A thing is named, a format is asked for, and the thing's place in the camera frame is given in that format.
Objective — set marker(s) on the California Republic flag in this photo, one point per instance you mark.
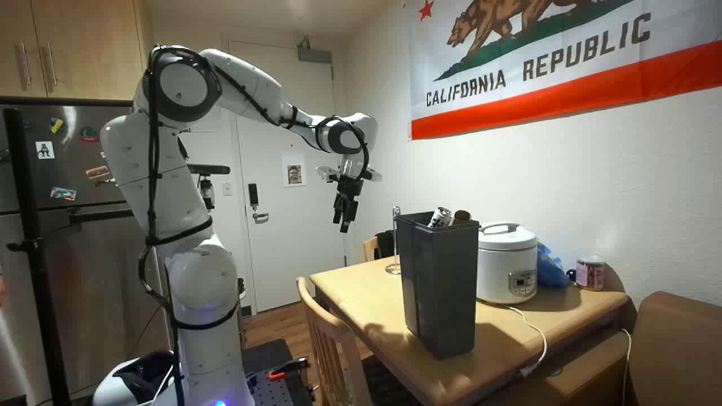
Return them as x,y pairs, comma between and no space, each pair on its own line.
485,63

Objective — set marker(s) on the white rice cooker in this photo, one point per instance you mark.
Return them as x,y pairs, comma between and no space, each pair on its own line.
505,265

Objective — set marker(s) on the wooden chair behind table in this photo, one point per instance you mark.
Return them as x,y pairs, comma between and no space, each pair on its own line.
377,246

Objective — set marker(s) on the brown sofa armrest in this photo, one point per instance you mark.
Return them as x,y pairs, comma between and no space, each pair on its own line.
678,352

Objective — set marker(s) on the wooden chair near robot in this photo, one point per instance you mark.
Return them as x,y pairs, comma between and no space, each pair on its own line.
333,350

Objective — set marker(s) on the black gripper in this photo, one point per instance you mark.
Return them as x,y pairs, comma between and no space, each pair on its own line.
346,202

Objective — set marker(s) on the pink mug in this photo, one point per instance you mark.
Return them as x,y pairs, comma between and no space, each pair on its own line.
588,273

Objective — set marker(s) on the dark grey landfill bin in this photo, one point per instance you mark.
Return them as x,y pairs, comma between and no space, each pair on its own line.
438,283

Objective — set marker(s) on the wooden upper cabinet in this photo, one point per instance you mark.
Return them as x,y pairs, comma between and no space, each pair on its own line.
72,48

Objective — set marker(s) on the white door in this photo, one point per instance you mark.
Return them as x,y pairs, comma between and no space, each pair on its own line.
291,231

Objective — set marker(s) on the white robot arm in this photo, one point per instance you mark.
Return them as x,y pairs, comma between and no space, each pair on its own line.
150,168

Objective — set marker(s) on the blue plastic bag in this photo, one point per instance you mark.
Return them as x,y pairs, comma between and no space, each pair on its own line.
550,271

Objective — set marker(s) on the white drink can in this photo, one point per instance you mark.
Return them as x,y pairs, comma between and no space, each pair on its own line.
441,218

